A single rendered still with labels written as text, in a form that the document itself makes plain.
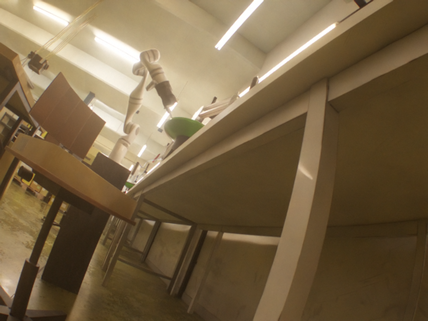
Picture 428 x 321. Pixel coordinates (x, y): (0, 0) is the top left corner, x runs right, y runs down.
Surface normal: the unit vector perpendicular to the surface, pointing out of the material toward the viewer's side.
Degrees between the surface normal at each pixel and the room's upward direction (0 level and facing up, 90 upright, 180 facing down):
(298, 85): 180
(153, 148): 90
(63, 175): 90
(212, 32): 90
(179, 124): 156
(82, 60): 90
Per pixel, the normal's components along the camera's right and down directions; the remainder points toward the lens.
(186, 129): -0.35, 0.63
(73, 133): 0.87, 0.12
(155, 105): 0.46, -0.22
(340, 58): -0.34, 0.85
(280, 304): -0.82, -0.48
